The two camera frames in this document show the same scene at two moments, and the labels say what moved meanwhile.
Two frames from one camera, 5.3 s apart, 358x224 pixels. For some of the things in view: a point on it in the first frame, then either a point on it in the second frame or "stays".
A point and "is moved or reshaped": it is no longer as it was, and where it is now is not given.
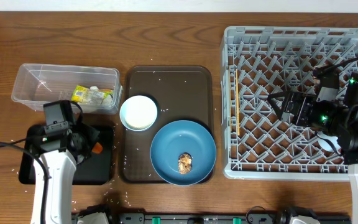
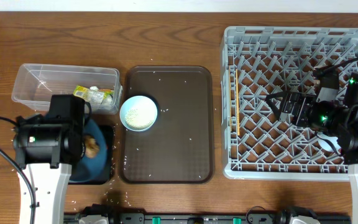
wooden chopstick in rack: [237, 99] stays
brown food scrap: [184, 163] is moved or reshaped
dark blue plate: [178, 137] → [91, 169]
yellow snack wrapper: [83, 94] stays
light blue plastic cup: [325, 144] stays
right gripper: [306, 101] stays
